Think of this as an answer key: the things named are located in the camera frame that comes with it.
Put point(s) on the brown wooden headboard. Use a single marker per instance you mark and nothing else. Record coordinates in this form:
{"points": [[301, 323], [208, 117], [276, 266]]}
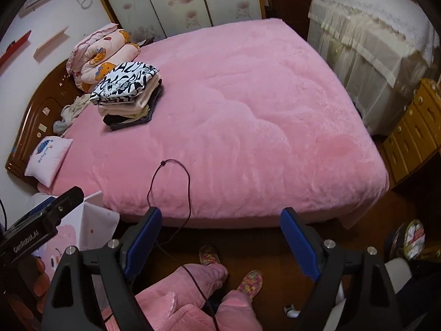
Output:
{"points": [[55, 92]]}

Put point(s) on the red wall shelf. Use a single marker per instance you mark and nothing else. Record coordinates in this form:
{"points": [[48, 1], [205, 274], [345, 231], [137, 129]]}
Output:
{"points": [[14, 47]]}

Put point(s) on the black white graffiti print garment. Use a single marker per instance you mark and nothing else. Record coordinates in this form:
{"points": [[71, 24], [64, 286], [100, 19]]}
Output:
{"points": [[123, 83]]}

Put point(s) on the right patterned slipper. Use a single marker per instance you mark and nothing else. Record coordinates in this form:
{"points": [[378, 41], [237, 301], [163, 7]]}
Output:
{"points": [[251, 284]]}

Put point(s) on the dark folded garment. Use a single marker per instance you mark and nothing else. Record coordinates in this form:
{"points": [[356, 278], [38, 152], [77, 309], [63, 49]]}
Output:
{"points": [[118, 121]]}

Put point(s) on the yellow wooden drawer cabinet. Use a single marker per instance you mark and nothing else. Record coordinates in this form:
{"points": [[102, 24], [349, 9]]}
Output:
{"points": [[416, 137]]}

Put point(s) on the small white pillow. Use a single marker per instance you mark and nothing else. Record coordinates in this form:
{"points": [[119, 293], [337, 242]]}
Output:
{"points": [[47, 158]]}

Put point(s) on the beige lace covered furniture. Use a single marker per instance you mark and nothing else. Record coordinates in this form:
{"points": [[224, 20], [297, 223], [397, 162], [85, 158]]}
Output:
{"points": [[378, 49]]}

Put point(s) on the patterned slipper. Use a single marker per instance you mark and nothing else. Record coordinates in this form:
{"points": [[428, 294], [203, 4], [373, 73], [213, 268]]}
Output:
{"points": [[251, 284], [208, 255]]}

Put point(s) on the pink bear print quilt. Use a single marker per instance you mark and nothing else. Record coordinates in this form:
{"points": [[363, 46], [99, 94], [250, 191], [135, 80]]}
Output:
{"points": [[97, 54]]}

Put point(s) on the left patterned slipper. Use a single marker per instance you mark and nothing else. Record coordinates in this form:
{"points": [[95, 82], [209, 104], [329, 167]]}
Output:
{"points": [[208, 255]]}

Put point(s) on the pink pajama right leg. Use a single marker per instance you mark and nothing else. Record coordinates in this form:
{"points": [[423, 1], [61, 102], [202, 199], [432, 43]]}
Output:
{"points": [[234, 313]]}

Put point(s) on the pink pajama left leg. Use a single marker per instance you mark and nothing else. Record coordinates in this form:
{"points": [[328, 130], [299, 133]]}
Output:
{"points": [[187, 287]]}

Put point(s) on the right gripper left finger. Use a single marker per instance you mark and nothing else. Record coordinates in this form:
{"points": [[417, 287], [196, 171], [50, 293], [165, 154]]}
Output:
{"points": [[72, 303]]}

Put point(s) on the pink plush bed blanket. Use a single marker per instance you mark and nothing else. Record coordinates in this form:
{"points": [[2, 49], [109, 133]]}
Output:
{"points": [[252, 120]]}

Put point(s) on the person left hand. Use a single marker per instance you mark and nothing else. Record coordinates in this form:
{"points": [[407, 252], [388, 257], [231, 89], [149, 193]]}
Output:
{"points": [[31, 274]]}

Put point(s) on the pink wall shelf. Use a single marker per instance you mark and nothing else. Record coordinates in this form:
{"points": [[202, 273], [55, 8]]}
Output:
{"points": [[51, 44]]}

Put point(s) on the grey crumpled cloth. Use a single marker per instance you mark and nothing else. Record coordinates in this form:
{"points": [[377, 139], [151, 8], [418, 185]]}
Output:
{"points": [[70, 113]]}

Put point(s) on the floral sliding wardrobe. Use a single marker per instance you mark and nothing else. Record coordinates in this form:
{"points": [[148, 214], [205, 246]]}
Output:
{"points": [[160, 19]]}

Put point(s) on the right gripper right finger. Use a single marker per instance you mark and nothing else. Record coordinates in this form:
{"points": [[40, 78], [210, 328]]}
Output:
{"points": [[309, 249]]}

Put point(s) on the cream folded garment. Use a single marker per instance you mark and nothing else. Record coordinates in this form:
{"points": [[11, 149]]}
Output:
{"points": [[139, 103]]}

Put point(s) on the pink pajama leg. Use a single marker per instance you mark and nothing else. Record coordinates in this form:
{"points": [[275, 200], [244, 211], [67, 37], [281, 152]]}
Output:
{"points": [[187, 287], [234, 313]]}

